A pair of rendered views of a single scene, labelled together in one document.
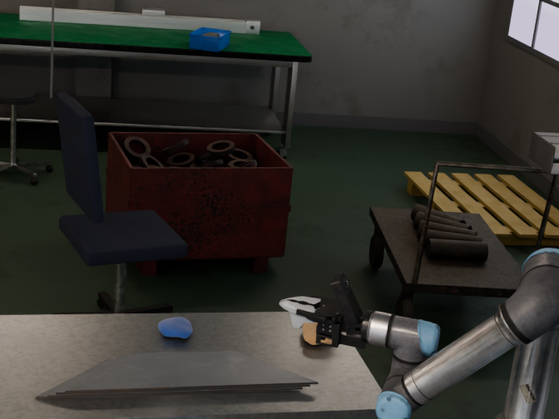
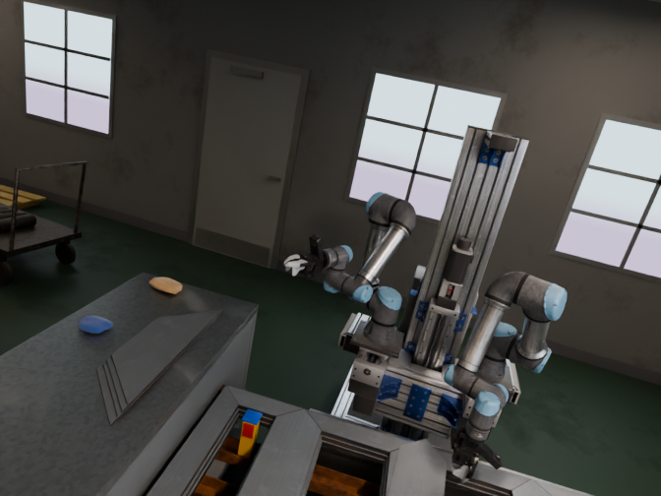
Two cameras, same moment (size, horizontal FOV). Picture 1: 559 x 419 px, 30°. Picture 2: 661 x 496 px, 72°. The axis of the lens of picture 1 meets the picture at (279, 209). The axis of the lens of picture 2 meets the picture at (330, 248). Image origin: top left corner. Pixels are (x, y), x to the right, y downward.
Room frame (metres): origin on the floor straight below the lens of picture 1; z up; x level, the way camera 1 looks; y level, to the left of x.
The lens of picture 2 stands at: (1.46, 1.31, 2.08)
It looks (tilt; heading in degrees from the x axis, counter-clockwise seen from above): 19 degrees down; 293
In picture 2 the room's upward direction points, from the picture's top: 12 degrees clockwise
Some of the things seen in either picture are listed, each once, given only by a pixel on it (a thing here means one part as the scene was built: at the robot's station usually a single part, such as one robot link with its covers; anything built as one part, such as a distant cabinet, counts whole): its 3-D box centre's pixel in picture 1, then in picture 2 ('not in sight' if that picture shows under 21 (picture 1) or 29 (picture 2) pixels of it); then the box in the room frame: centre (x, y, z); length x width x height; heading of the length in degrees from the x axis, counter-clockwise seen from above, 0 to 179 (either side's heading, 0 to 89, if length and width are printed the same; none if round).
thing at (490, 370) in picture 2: not in sight; (489, 361); (1.42, -0.64, 1.09); 0.15 x 0.15 x 0.10
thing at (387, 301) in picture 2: not in sight; (386, 304); (1.91, -0.55, 1.20); 0.13 x 0.12 x 0.14; 165
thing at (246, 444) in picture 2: not in sight; (248, 439); (2.13, 0.11, 0.78); 0.05 x 0.05 x 0.19; 15
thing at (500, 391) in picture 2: not in sight; (489, 396); (1.39, -0.22, 1.17); 0.11 x 0.11 x 0.08; 78
